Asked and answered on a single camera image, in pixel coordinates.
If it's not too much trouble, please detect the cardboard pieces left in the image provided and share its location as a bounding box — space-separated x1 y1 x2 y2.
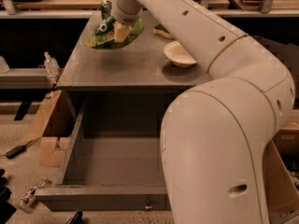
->
21 91 75 167

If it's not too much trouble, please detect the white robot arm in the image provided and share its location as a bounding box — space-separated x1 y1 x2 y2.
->
112 0 295 224

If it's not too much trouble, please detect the grey open top drawer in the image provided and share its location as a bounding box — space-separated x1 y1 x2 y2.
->
36 91 171 211

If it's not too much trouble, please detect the white paper bowl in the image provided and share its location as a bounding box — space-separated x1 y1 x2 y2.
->
164 41 196 68

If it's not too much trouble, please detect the small plastic bottle floor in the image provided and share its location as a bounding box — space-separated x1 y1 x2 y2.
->
18 177 51 213

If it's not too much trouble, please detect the green yellow sponge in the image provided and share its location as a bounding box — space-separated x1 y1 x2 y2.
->
152 23 174 40

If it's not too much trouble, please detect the green rice chip bag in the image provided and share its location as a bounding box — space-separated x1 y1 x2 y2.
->
85 16 144 49

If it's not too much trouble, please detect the clear sanitizer bottle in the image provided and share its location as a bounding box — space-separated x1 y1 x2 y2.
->
44 51 60 77

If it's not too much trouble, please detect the green soda can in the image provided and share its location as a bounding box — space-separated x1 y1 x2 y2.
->
101 0 112 20

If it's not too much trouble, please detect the grey cabinet counter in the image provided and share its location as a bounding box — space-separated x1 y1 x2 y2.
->
55 10 219 121

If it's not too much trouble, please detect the black power adapter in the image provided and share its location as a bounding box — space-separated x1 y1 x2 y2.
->
6 145 26 159

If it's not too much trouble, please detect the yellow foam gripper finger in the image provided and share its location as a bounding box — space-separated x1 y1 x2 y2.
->
114 21 133 43

